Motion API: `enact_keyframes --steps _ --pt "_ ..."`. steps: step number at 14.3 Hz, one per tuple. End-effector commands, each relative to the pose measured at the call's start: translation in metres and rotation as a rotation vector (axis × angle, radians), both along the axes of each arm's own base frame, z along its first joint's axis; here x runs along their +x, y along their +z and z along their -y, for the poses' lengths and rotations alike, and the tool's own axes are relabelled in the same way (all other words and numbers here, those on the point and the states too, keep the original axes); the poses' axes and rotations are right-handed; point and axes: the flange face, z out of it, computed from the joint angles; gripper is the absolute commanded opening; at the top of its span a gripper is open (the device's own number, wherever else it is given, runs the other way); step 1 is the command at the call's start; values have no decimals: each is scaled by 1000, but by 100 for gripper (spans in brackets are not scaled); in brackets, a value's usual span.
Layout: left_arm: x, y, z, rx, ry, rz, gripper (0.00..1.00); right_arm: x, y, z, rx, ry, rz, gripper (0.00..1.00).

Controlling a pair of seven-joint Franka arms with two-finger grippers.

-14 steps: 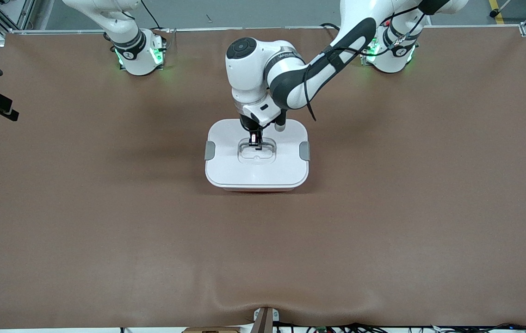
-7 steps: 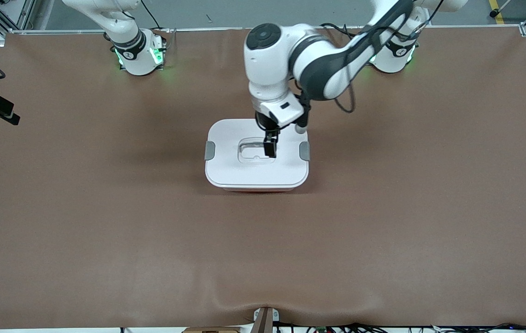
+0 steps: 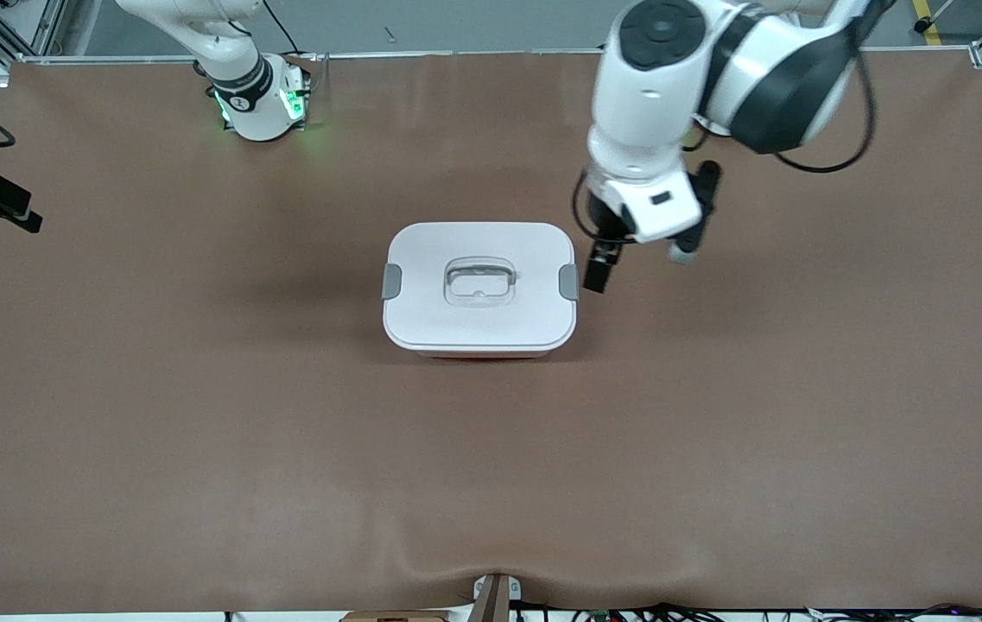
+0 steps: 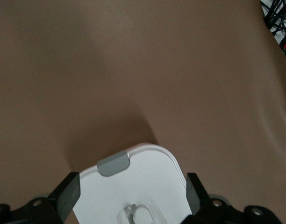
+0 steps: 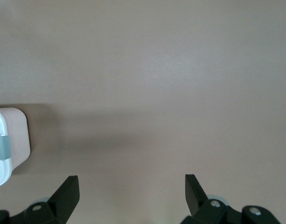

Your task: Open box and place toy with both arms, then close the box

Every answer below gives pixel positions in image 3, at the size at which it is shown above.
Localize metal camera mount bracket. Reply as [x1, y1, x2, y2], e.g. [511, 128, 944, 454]
[472, 573, 523, 622]

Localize silver table edge rail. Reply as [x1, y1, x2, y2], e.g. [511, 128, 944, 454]
[14, 47, 975, 65]

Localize pink plastic box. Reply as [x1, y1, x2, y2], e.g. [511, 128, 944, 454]
[409, 344, 561, 360]

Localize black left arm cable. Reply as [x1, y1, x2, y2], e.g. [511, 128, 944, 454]
[572, 24, 879, 248]

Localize brown cardboard piece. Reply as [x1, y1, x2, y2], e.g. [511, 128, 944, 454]
[341, 610, 451, 622]

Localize brown table mat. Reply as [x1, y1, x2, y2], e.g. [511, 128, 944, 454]
[0, 48, 982, 616]

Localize black right base cable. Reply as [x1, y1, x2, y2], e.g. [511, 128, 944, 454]
[262, 0, 302, 56]

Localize black caster wheel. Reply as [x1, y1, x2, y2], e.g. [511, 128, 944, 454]
[913, 0, 960, 35]

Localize white box lid grey clips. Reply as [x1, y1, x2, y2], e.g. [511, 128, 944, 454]
[382, 222, 580, 352]

